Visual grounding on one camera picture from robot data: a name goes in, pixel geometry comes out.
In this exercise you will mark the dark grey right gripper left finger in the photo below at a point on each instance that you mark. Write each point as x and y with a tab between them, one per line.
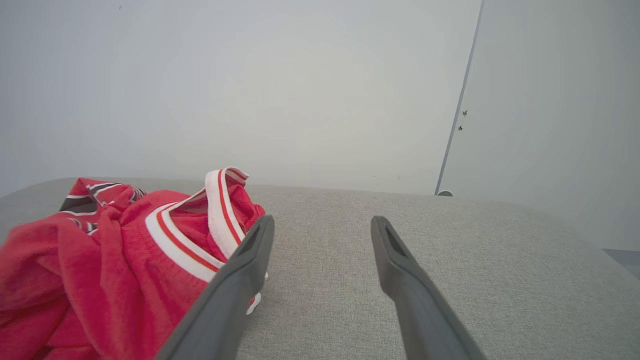
235	295

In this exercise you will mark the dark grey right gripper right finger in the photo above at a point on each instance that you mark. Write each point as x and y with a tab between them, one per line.
415	305

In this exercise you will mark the red and white basketball jersey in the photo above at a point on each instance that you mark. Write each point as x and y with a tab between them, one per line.
100	280

